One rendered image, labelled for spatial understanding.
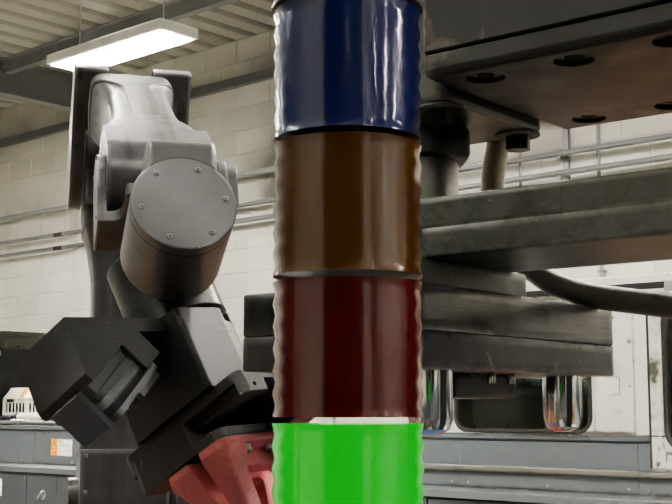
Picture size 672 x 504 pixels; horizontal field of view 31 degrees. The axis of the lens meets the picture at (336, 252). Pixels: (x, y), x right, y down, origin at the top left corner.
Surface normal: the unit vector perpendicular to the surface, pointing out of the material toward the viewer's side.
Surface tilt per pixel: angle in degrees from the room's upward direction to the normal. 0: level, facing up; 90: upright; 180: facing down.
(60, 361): 93
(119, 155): 67
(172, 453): 93
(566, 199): 90
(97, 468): 82
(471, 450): 90
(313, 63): 104
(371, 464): 76
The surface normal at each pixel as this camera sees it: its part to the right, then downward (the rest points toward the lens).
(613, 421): -0.67, -0.10
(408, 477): 0.72, 0.16
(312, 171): -0.45, -0.35
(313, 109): -0.45, 0.13
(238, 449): 0.77, -0.22
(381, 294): 0.41, -0.36
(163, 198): 0.23, -0.50
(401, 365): 0.63, -0.33
